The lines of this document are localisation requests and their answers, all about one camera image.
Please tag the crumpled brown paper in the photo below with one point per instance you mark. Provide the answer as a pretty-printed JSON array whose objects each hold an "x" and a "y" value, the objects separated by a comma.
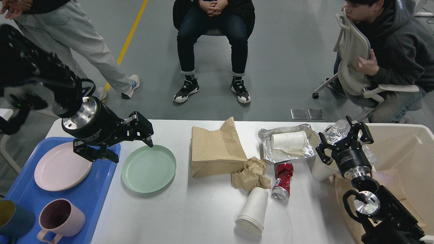
[{"x": 251, "y": 175}]

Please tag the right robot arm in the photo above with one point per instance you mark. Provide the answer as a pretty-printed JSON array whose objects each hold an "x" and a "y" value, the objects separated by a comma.
[{"x": 384, "y": 219}]

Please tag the pink mug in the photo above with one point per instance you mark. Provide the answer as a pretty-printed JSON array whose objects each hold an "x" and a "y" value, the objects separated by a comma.
[{"x": 60, "y": 218}]

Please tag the crumpled aluminium foil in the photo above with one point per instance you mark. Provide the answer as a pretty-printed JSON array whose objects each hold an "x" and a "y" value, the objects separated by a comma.
[{"x": 339, "y": 130}]

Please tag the seated person dark jeans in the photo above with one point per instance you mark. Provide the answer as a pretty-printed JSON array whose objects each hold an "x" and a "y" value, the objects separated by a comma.
[{"x": 235, "y": 18}]

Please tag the aluminium foil tray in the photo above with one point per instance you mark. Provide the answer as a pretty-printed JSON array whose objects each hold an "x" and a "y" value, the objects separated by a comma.
[{"x": 275, "y": 155}]

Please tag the crushed red can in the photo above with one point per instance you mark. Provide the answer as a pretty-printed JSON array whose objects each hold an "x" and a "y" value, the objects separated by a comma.
[{"x": 283, "y": 175}]

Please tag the flat brown paper bag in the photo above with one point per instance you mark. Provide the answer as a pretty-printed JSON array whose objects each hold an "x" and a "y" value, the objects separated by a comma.
[{"x": 391, "y": 180}]

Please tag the floor socket plate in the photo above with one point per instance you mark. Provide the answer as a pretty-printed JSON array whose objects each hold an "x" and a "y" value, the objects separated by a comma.
[
  {"x": 315, "y": 114},
  {"x": 298, "y": 114}
]

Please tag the seated person on right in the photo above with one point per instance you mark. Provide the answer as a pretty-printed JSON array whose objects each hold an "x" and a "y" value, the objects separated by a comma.
[{"x": 401, "y": 53}]

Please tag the upright white paper cup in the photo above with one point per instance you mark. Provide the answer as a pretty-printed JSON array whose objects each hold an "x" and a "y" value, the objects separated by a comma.
[{"x": 321, "y": 171}]

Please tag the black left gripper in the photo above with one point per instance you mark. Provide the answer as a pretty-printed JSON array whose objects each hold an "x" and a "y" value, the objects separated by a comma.
[{"x": 95, "y": 124}]

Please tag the pink plate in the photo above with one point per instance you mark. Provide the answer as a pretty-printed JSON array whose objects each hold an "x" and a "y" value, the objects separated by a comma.
[{"x": 61, "y": 169}]

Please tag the lying white paper cup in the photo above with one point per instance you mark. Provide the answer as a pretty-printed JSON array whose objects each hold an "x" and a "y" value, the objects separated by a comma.
[{"x": 251, "y": 217}]

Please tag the chair under middle person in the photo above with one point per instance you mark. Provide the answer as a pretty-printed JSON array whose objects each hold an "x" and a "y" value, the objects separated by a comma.
[{"x": 213, "y": 33}]

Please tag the white office chair right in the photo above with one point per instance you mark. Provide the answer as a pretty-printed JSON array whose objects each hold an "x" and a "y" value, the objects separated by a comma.
[{"x": 351, "y": 45}]

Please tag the floor socket plate right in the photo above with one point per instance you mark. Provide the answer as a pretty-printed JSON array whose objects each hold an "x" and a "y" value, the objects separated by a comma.
[{"x": 315, "y": 114}]

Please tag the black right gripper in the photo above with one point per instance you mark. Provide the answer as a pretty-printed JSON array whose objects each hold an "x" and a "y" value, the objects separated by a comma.
[{"x": 349, "y": 157}]

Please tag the standing person's hand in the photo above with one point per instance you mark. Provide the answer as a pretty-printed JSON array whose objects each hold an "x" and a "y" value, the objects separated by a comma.
[{"x": 14, "y": 8}]

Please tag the green plate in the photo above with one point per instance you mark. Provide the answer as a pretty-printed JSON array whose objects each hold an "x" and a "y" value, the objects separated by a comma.
[{"x": 148, "y": 170}]

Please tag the beige plastic bin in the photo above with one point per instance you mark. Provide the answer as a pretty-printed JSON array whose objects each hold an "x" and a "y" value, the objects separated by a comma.
[{"x": 409, "y": 149}]

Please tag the large brown paper bag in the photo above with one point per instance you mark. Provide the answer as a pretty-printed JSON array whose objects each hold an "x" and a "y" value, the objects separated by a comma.
[{"x": 216, "y": 152}]

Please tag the floor socket plate left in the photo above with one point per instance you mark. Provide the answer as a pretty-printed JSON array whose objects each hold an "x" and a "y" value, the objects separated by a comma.
[{"x": 298, "y": 114}]

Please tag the standing person grey trousers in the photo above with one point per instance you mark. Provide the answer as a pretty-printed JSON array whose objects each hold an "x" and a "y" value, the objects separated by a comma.
[{"x": 60, "y": 26}]

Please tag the blue plastic tray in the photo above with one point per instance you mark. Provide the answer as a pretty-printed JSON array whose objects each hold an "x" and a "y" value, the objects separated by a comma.
[{"x": 88, "y": 195}]

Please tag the dark teal cup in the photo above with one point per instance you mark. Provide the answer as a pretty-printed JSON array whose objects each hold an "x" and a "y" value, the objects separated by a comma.
[{"x": 15, "y": 221}]

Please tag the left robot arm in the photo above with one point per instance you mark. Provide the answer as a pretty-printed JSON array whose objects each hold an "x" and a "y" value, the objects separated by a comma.
[{"x": 32, "y": 79}]

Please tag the paper cup in foil tray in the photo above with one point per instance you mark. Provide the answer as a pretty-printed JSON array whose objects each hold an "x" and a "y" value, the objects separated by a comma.
[{"x": 293, "y": 142}]

